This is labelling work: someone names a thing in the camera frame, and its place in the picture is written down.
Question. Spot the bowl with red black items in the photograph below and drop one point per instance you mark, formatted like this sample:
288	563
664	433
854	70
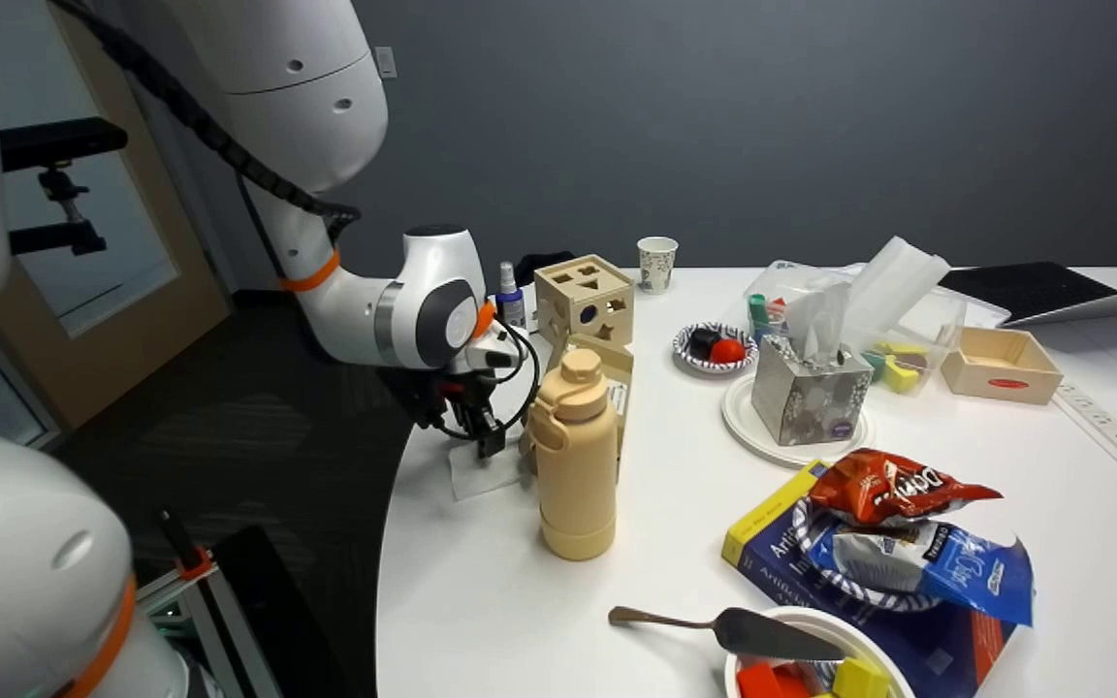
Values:
717	350

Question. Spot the aluminium rail frame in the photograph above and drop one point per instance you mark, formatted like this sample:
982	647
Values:
214	620

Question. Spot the clear plastic bag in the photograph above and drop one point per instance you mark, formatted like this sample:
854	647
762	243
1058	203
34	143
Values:
895	283

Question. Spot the grey tissue box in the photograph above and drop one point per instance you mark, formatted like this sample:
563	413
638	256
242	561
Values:
812	402

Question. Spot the patterned paper cup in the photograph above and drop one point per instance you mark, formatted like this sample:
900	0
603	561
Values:
656	266

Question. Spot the metal spoon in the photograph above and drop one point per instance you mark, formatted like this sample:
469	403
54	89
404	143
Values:
756	634

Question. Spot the orange chips bag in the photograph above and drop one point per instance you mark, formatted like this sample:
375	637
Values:
895	491

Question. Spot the white round plate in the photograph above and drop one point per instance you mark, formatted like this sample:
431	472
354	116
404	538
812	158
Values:
748	434

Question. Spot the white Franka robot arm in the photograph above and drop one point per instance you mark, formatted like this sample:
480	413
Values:
275	62

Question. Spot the clear plastic container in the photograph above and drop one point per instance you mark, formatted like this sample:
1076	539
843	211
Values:
928	366

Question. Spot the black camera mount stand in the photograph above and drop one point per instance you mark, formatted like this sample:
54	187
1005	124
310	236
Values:
60	139

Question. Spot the beige water bottle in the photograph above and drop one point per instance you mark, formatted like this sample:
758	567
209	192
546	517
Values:
578	477

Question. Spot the white wall switch plate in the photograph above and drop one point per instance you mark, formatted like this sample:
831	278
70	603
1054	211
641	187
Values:
385	58

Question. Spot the blue green spray bottle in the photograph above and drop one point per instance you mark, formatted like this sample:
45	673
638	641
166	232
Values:
514	298

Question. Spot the white bowl of coloured blocks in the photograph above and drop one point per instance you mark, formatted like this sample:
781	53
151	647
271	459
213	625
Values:
818	673

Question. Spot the black flat laptop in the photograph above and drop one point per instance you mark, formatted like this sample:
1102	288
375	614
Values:
1027	288

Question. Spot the blue snack bag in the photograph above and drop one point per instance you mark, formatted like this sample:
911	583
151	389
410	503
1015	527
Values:
988	574

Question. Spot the brown wooden door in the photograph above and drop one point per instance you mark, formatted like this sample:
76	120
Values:
183	311

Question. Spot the black chair back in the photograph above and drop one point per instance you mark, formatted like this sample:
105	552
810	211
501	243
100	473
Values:
546	266

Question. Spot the white tissue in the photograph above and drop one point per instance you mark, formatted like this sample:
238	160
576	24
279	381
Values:
819	322

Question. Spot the blue yellow book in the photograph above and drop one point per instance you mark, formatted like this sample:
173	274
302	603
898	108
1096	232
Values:
772	543

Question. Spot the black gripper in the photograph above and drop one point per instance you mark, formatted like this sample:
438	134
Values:
463	391

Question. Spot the wooden tray with red piece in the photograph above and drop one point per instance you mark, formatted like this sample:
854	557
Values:
1004	366

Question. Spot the wooden shape sorter box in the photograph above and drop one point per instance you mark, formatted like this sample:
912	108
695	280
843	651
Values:
585	298

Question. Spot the black red-tipped knob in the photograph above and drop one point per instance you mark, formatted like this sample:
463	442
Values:
183	539

